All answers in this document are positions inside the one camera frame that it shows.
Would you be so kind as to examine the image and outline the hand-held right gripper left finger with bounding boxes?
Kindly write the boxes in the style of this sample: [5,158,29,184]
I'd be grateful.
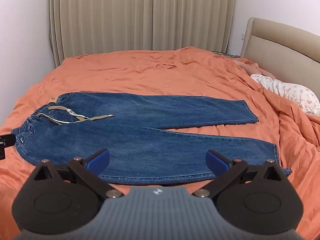
[31,148,124,198]

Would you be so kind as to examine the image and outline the blue denim pants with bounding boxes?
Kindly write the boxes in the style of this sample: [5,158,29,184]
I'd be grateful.
[11,92,292,186]

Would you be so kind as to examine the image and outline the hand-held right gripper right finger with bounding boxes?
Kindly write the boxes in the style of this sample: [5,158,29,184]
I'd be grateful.
[193,149,288,198]

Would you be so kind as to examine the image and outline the white floral pillow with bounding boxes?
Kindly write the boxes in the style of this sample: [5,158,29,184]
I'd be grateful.
[250,73,320,117]

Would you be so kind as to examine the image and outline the beige pleated curtain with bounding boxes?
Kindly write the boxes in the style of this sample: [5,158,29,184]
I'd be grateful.
[48,0,236,68]

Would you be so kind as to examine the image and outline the dark cable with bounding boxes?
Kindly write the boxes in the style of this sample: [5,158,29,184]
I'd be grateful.
[212,51,240,59]

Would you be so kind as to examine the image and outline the orange duvet cover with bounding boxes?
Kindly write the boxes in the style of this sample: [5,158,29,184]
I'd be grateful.
[0,46,320,240]

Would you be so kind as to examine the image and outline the beige padded bed headboard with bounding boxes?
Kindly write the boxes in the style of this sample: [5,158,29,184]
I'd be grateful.
[239,17,320,83]

